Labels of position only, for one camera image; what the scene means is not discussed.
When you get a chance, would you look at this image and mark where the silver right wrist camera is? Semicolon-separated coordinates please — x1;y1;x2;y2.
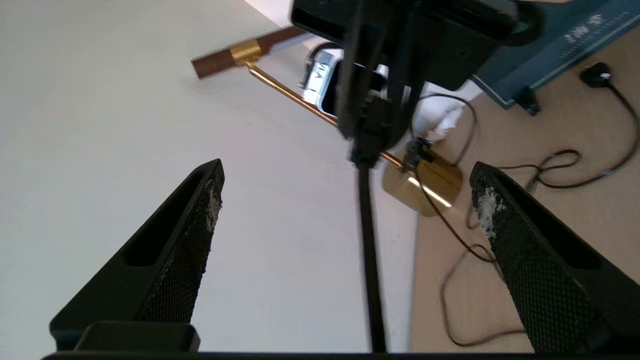
298;47;391;119

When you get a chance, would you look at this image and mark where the black cable with power plug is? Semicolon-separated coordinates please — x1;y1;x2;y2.
500;62;640;191

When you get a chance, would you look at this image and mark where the crumpled white tissue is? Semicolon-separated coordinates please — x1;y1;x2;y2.
412;95;463;144

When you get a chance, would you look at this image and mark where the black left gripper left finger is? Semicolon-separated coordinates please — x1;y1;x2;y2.
50;159;225;352

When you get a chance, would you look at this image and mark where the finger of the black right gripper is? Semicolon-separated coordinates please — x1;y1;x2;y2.
336;19;396;144
388;19;430;152

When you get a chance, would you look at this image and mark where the gold desk lamp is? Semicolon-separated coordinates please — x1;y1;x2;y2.
191;25;463;217

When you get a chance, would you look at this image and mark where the black lamp cable with switch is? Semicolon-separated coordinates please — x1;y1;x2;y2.
402;94;526;347

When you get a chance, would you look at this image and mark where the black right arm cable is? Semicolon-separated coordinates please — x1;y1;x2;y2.
515;0;547;47

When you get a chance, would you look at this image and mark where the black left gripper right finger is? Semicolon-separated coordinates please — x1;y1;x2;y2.
469;161;640;354

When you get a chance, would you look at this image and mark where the dark picture frame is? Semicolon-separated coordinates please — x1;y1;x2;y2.
472;0;640;117

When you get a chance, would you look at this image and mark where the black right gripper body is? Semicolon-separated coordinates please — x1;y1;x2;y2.
290;0;521;92

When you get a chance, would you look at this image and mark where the black ethernet cable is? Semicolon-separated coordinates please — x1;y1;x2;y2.
347;115;390;354

